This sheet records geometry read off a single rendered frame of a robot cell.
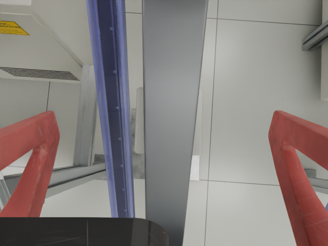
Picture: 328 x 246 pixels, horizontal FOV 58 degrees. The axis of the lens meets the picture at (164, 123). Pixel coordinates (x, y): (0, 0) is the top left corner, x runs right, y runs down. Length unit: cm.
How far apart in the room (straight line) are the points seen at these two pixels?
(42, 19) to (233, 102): 74
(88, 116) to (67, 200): 44
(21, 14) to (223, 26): 79
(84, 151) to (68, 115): 38
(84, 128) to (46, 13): 31
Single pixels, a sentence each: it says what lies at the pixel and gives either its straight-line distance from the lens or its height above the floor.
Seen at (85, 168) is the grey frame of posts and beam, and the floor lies 35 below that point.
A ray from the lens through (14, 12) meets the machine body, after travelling 58.
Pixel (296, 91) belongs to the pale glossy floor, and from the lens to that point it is 119.
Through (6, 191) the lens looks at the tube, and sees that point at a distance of 22.
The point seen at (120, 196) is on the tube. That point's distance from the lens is 18.
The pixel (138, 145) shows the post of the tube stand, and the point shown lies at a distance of 26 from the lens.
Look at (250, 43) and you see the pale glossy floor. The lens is 118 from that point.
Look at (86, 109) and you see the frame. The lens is 79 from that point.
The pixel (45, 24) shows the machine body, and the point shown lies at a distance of 60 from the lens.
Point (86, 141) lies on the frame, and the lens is 77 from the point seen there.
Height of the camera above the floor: 107
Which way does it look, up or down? 84 degrees down
